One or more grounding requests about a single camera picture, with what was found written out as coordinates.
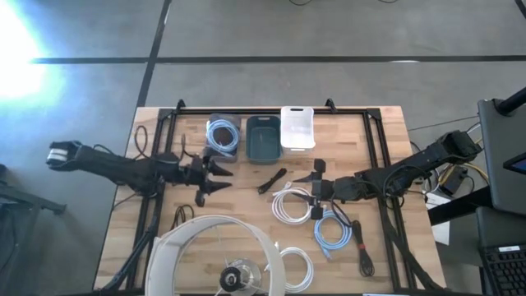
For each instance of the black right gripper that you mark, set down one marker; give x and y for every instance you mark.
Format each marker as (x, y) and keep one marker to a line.
(322, 190)

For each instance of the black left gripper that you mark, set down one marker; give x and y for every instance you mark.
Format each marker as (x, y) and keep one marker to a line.
(199, 177)

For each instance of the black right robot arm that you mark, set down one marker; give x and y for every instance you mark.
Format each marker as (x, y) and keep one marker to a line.
(411, 163)

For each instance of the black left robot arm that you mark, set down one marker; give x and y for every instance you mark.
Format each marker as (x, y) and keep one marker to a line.
(123, 168)

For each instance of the translucent grey plastic bin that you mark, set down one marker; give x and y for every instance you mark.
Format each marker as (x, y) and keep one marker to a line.
(222, 137)

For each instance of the dark teal plastic bin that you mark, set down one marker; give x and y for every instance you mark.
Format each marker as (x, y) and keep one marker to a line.
(263, 141)

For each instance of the white plastic bin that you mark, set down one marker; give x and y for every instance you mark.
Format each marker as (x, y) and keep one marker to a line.
(298, 127)

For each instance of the white lamp shade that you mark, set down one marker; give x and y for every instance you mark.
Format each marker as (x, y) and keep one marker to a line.
(158, 255)

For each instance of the silver metal lamp body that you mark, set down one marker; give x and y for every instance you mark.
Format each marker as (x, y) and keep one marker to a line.
(246, 273)

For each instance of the white paper sheet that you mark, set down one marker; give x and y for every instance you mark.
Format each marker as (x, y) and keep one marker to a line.
(440, 234)

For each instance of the black power brick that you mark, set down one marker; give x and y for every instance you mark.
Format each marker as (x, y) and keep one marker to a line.
(452, 181)

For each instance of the black side beam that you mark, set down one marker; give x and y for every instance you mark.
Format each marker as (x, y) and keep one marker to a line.
(456, 207)

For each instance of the black floor stand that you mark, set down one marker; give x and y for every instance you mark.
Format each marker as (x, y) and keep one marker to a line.
(24, 201)

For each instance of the grey case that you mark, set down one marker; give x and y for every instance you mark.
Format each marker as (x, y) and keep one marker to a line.
(499, 226)

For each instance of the black tablet screen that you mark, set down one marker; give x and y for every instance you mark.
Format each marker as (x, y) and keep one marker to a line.
(518, 164)

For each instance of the black keyboard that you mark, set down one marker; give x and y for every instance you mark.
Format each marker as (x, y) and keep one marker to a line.
(505, 271)

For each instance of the black pole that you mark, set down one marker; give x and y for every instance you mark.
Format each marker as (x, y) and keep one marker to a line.
(511, 103)

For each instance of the black aluminium table frame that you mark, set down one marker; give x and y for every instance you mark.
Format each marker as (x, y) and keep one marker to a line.
(189, 111)

